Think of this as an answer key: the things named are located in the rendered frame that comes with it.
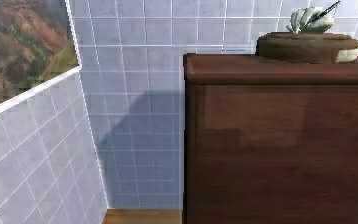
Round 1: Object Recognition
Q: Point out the white framed window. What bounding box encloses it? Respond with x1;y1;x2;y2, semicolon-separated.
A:
0;0;83;121

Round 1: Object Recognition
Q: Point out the dark brown wooden cupboard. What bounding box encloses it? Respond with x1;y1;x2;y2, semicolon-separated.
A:
182;52;358;224

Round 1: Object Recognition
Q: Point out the brown round plant pot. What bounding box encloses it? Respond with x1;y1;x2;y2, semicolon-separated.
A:
255;31;358;65

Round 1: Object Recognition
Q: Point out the pale green succulent plant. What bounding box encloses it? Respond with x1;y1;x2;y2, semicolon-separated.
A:
285;0;342;35

